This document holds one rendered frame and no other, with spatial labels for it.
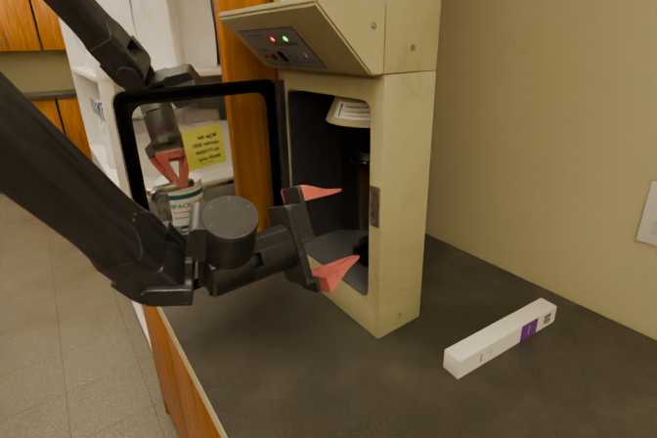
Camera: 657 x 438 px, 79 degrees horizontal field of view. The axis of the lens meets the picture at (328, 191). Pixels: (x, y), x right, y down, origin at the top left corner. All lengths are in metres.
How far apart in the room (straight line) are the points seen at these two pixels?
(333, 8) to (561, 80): 0.53
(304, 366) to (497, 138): 0.65
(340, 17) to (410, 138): 0.22
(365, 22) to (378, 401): 0.55
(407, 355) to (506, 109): 0.57
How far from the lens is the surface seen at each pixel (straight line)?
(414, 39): 0.64
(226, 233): 0.40
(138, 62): 0.81
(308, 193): 0.50
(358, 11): 0.57
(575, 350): 0.87
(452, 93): 1.07
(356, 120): 0.70
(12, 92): 0.36
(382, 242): 0.68
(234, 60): 0.88
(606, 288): 0.99
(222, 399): 0.72
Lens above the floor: 1.46
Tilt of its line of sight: 21 degrees down
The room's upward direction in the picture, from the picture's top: 1 degrees counter-clockwise
